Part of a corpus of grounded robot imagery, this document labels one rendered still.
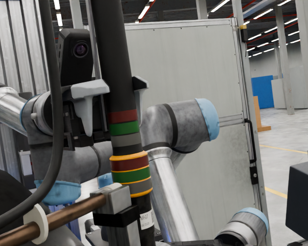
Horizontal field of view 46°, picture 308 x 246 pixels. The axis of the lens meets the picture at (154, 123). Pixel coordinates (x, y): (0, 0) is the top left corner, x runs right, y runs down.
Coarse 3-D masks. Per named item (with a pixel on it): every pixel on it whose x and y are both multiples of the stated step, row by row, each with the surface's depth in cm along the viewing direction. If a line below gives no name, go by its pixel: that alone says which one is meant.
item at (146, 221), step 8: (136, 200) 39; (144, 200) 40; (144, 208) 40; (144, 216) 40; (152, 216) 41; (144, 224) 40; (152, 224) 40; (144, 232) 40; (152, 232) 40; (144, 240) 40; (152, 240) 40
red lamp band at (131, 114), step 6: (108, 114) 40; (114, 114) 39; (120, 114) 39; (126, 114) 39; (132, 114) 39; (108, 120) 40; (114, 120) 39; (120, 120) 39; (126, 120) 39; (132, 120) 39
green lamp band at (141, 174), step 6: (144, 168) 40; (114, 174) 40; (120, 174) 39; (126, 174) 39; (132, 174) 39; (138, 174) 39; (144, 174) 39; (150, 174) 41; (114, 180) 40; (120, 180) 39; (126, 180) 39; (132, 180) 39; (138, 180) 39
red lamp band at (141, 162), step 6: (144, 156) 40; (114, 162) 39; (120, 162) 39; (126, 162) 39; (132, 162) 39; (138, 162) 39; (144, 162) 40; (114, 168) 39; (120, 168) 39; (126, 168) 39; (132, 168) 39
